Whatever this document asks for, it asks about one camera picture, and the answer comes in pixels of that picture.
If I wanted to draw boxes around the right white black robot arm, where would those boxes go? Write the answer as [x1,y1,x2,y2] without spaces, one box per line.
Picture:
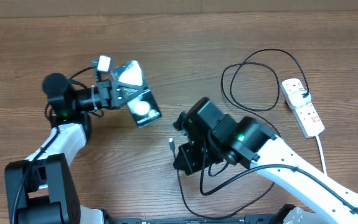
[173,97,358,223]

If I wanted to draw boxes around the black Galaxy phone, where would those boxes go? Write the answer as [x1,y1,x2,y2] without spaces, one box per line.
[111,60,162,128]

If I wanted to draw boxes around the white charger plug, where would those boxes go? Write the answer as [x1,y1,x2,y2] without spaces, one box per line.
[286,90,312,109]

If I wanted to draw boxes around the black charger cable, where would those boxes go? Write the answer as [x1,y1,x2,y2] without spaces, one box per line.
[168,49,311,220]

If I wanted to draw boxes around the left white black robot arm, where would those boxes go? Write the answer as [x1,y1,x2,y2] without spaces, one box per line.
[4,72,157,223]

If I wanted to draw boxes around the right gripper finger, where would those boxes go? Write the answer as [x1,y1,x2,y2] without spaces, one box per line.
[172,111,187,136]
[173,144,197,175]

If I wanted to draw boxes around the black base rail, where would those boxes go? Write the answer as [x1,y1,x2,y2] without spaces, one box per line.
[105,214,284,224]

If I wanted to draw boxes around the white power strip cord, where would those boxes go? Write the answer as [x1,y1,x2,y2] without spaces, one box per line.
[314,134,327,175]

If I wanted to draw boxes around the white power strip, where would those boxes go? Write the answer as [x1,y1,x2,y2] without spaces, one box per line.
[281,78,325,138]

